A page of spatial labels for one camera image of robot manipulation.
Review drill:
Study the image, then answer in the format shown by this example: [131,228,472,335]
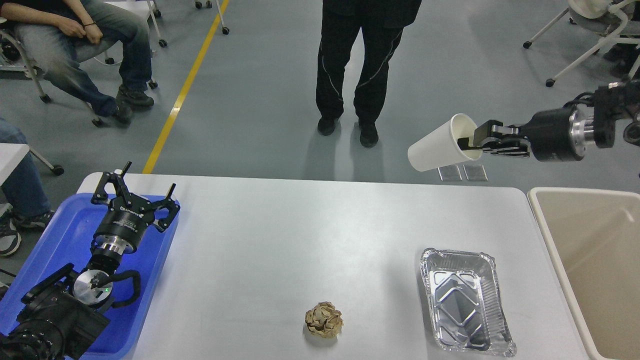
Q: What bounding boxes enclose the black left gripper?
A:
[90,161,181,255]

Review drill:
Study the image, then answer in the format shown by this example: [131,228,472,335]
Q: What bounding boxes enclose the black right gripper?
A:
[456,107,595,162]

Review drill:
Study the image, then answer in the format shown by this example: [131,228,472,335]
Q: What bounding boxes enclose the white paper cup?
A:
[407,112,483,172]

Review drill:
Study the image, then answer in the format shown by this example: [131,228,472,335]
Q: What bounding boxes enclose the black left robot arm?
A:
[1,172,181,360]

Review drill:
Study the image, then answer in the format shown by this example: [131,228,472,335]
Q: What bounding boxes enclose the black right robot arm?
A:
[455,80,639,162]

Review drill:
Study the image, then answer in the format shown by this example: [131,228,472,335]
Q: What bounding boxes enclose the right floor outlet plate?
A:
[462,164,489,182]

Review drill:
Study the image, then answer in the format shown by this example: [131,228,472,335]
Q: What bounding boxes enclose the floor outlet plate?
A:
[462,164,489,182]
[438,165,462,182]

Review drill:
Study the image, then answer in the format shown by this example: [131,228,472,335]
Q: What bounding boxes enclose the left floor outlet plate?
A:
[438,165,462,182]

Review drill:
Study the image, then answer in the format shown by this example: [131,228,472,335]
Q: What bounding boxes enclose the blue plastic tray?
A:
[0,193,179,360]

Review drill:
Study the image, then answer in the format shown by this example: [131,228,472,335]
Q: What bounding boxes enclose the person at left edge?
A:
[0,117,57,257]

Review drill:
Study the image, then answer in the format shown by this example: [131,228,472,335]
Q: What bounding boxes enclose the beige plastic bin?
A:
[528,187,640,360]

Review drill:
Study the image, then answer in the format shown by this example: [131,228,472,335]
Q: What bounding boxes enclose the white side table left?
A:
[0,143,65,185]

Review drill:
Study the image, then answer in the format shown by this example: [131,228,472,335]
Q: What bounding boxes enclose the white rolling table legs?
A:
[102,0,231,48]

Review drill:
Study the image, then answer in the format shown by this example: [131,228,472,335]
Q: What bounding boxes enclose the white chair top right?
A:
[522,0,639,88]

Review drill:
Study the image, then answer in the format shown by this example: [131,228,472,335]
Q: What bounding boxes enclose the white chair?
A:
[522,0,639,88]
[0,27,159,128]

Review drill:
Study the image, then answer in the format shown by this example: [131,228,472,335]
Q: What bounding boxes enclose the standing person in black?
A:
[315,0,424,149]

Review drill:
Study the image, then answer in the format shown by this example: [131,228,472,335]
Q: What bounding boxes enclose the white chair top left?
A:
[0,27,159,128]

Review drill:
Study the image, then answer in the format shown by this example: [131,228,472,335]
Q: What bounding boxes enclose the aluminium foil tray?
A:
[419,247,517,358]

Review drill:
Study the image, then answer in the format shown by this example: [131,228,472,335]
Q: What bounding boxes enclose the seated person in jeans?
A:
[1,0,154,123]

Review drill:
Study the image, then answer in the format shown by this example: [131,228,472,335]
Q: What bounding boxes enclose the crumpled brown paper ball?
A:
[304,301,344,339]

